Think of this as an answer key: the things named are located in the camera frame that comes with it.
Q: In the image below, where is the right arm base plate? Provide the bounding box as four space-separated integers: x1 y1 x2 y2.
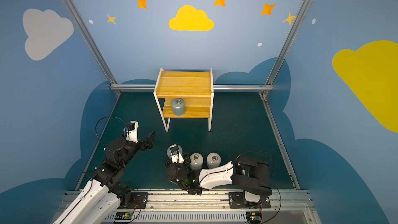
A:
228 191 271 209

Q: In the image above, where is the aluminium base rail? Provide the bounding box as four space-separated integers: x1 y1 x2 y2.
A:
51 189 321 224

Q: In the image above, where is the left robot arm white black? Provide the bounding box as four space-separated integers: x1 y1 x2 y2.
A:
55 129 155 224

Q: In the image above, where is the wooden two-tier shelf white frame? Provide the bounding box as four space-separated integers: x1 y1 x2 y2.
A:
153 68 214 132

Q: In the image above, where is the left aluminium frame post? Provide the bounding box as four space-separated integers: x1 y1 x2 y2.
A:
61 0 117 85

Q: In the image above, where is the right controller board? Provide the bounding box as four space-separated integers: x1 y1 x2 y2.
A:
246 212 262 224

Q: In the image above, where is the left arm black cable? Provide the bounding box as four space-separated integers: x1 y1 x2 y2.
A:
94 116 128 147

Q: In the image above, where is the controller board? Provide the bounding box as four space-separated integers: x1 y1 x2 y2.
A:
246 212 262 224
114 212 134 223

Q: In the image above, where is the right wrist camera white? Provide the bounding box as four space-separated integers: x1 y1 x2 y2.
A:
170 150 184 163

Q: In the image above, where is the grey-blue tea canister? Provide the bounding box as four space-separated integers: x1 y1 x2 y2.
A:
171 98 186 116
166 144 182 157

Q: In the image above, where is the aluminium frame post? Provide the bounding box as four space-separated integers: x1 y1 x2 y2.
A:
261 0 313 98
61 0 117 85

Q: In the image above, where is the white tea canister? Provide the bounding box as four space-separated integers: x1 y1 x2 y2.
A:
206 152 221 169
190 152 204 170

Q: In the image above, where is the left controller board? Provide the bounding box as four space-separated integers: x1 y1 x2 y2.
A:
114 212 134 223

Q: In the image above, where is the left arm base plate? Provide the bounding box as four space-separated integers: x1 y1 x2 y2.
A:
118 192 149 209

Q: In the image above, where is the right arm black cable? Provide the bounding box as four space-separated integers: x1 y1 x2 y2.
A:
233 150 282 224

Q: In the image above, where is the right aluminium frame post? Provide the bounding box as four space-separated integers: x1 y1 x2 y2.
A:
261 0 313 98

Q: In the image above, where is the rear aluminium frame bar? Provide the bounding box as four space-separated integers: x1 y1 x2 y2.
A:
110 84 274 91

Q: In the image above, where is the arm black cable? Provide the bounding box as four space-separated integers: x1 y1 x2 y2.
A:
94 116 128 147
233 150 282 224

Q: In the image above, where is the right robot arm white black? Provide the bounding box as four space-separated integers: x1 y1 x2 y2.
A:
165 153 272 196

